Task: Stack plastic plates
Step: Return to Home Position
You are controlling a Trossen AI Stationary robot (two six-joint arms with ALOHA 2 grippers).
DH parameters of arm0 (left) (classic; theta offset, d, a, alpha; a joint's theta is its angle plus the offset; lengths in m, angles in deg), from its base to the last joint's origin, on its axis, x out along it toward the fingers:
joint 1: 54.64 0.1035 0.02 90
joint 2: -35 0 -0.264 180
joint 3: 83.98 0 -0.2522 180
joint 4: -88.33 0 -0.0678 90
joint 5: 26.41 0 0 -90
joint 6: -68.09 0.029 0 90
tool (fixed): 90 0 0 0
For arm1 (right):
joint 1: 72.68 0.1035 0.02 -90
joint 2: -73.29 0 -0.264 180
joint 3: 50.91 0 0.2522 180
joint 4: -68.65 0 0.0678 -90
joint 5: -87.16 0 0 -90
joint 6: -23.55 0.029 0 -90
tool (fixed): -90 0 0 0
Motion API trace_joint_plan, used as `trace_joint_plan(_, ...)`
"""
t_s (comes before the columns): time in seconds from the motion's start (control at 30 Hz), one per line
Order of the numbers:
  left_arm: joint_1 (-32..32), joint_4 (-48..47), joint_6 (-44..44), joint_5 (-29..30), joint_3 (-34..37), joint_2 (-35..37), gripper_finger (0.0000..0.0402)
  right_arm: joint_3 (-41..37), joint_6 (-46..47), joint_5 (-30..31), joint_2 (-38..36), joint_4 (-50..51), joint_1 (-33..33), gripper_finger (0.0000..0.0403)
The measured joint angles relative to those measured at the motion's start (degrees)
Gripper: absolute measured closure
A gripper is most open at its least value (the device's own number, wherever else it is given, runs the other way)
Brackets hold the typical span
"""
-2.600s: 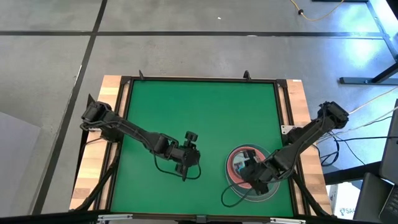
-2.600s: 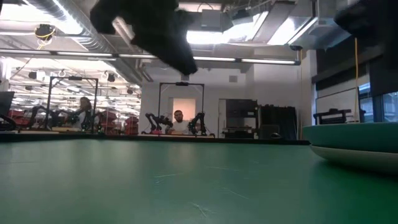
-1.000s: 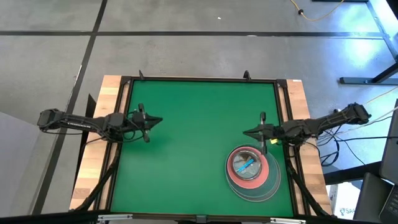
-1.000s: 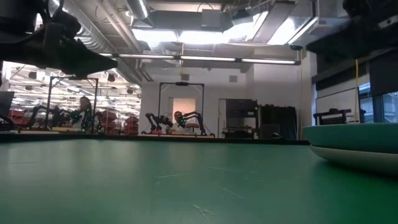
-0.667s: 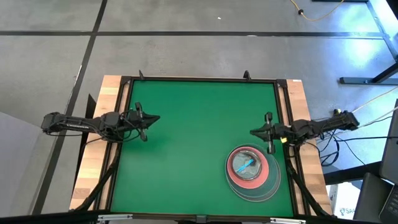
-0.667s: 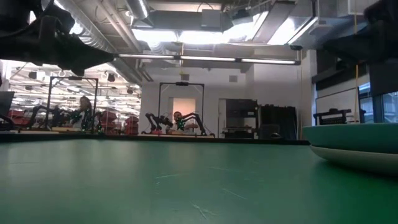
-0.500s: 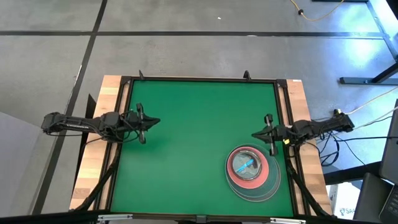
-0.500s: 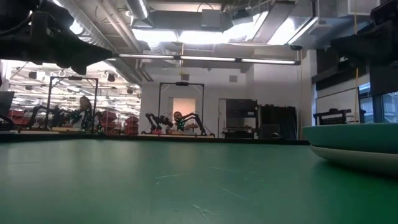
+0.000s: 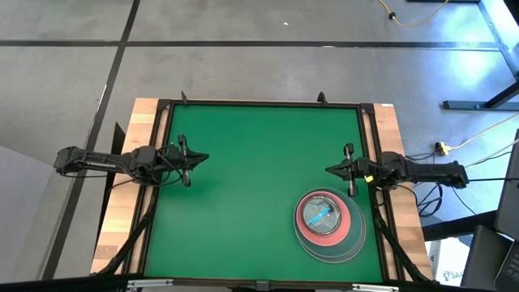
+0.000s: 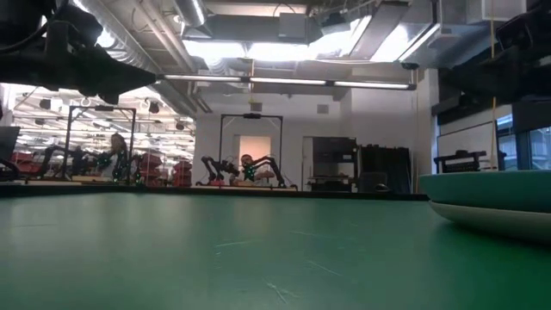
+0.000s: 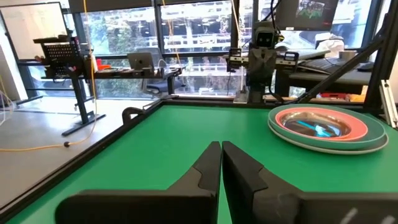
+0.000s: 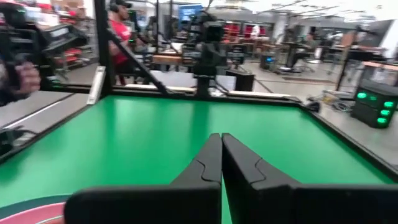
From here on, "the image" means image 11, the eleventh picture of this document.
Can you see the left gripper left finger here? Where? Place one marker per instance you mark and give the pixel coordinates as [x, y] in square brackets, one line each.
[186, 202]

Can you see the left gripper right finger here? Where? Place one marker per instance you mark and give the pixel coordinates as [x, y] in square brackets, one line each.
[264, 199]

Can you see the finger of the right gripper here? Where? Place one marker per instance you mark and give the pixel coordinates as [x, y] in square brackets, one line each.
[255, 68]
[270, 68]

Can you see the transparent blue small plate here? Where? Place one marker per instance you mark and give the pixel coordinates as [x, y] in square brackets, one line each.
[317, 126]

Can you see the large pink plastic plate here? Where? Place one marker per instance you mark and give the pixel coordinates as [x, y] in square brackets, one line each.
[357, 126]

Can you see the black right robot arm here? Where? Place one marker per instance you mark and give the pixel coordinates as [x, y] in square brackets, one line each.
[256, 92]

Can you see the black computer monitor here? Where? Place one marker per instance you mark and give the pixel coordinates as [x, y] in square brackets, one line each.
[286, 18]

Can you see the black keyboard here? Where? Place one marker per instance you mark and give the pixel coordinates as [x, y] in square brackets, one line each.
[323, 64]

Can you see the dark grey desk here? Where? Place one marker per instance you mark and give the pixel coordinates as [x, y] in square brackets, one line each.
[326, 79]

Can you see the green table mat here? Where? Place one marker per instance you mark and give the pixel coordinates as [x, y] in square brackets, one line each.
[155, 149]

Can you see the white cloth bundle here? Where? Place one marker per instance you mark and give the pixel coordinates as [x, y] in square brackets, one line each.
[329, 43]

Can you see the grey office chair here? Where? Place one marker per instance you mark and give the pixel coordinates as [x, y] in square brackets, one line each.
[161, 85]

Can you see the large white plastic plate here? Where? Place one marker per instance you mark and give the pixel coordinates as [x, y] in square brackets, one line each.
[326, 151]

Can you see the silver laptop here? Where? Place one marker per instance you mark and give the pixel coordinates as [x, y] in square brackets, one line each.
[140, 60]

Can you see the black computer mouse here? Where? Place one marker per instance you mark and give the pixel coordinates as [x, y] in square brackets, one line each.
[366, 67]

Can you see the large teal plastic plate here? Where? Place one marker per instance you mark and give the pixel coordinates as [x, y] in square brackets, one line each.
[373, 130]

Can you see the red object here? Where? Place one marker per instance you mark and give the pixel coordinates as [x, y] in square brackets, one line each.
[99, 63]

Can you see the black standing desk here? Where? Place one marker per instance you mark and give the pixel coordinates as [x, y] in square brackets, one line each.
[80, 99]

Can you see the black perforated rack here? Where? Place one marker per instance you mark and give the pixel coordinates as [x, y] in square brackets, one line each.
[59, 56]

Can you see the white whiteboard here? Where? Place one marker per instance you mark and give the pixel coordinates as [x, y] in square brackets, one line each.
[31, 28]

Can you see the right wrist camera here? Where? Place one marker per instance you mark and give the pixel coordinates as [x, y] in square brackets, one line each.
[265, 37]

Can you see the black frame clamp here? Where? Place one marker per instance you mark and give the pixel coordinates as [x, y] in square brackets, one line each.
[127, 112]

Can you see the silver aluminium bracket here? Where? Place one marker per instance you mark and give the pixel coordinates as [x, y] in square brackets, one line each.
[388, 102]

